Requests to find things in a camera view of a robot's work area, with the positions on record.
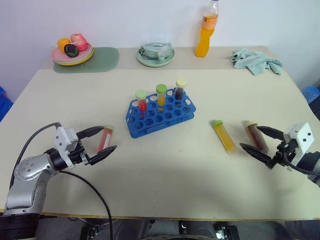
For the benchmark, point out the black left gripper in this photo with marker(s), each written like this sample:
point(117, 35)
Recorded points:
point(80, 155)

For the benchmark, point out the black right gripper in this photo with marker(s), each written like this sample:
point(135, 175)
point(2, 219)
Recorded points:
point(283, 152)

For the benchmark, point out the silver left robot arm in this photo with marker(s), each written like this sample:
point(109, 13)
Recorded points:
point(25, 172)

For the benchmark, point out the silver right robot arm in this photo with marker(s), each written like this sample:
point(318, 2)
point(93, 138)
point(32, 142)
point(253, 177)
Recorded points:
point(311, 161)

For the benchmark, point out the red liquid pink-capped tube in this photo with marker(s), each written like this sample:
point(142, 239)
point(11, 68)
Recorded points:
point(106, 138)

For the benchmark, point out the brown liquid yellow-capped tube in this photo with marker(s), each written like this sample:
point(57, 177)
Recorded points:
point(255, 136)

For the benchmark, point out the yellow liquid green-capped tube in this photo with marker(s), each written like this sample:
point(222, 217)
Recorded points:
point(225, 137)

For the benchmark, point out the red liquid green-capped tube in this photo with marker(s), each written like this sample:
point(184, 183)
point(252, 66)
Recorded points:
point(142, 105)

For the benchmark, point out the blue test tube rack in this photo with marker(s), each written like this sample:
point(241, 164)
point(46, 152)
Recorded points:
point(155, 125)

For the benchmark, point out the orange liquid green-capped tube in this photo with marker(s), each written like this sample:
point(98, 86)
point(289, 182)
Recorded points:
point(161, 99)

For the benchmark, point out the dark liquid yellow-capped tube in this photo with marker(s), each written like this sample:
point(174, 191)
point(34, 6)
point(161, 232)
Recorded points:
point(180, 93)

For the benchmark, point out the dark object beside table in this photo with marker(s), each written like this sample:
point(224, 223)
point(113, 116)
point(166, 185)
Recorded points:
point(315, 106)

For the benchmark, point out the blue ribbed round object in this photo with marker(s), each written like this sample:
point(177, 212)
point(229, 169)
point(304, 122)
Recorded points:
point(311, 93)

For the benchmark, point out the stacked plates with toy food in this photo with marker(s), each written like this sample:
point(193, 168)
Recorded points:
point(75, 64)

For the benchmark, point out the light teal cloth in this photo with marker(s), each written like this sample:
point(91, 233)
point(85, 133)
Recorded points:
point(252, 61)

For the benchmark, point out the green placemat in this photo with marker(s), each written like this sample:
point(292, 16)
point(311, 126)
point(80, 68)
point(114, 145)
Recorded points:
point(105, 60)

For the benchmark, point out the black box under table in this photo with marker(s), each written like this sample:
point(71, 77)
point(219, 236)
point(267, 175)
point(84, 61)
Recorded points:
point(91, 232)
point(227, 232)

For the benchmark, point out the pink plate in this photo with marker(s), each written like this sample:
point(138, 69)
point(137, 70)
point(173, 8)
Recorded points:
point(58, 55)

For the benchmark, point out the dark purple toy fruit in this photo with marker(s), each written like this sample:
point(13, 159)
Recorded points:
point(71, 50)

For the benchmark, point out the pale green plate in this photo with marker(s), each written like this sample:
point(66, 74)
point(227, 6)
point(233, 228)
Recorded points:
point(155, 63)

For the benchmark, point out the blue plastic crate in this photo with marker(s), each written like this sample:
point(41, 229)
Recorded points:
point(5, 105)

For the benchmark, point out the pink toy apple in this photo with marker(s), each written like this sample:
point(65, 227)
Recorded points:
point(80, 41)

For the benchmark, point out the orange toy fruit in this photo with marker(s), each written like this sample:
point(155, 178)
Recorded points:
point(62, 43)

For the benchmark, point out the orange soda plastic bottle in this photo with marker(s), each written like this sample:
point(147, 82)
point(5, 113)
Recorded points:
point(203, 42)

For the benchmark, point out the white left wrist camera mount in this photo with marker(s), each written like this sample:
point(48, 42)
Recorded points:
point(67, 138)

